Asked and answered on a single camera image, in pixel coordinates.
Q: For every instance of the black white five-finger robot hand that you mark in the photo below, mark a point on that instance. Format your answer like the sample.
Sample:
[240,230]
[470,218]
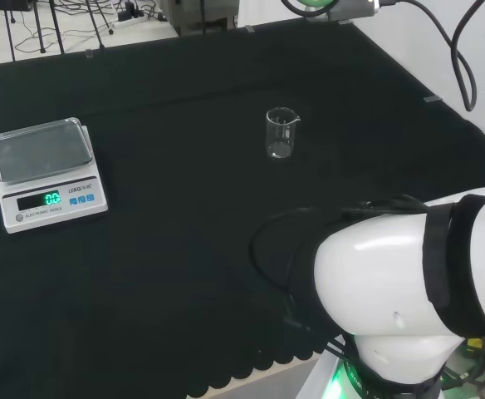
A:
[315,3]

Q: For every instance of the clear glass beaker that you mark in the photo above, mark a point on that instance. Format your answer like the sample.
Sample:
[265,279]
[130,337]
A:
[276,150]

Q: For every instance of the clear cloth clip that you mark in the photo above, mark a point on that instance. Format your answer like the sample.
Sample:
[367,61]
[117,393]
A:
[89,53]
[249,29]
[345,21]
[432,99]

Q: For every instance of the grey cabinet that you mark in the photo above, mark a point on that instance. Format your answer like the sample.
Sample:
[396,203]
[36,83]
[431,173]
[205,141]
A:
[201,16]

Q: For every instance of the black plug adapter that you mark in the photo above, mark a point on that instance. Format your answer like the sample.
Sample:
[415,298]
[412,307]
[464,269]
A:
[131,10]

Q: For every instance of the white power strip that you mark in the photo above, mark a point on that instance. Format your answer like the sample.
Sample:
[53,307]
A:
[126,23]

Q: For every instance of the black table cloth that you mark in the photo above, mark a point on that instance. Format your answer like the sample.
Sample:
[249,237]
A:
[184,166]

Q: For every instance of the black tripod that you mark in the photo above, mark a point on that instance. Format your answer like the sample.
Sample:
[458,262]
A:
[96,25]
[39,29]

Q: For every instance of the black box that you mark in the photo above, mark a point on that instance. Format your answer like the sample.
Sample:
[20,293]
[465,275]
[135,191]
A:
[6,4]

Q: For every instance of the white electronic balance steel pan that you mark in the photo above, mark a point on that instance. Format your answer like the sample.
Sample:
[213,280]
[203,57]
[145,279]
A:
[55,216]

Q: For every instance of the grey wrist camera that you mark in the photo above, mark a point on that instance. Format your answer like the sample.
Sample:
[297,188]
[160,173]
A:
[350,10]

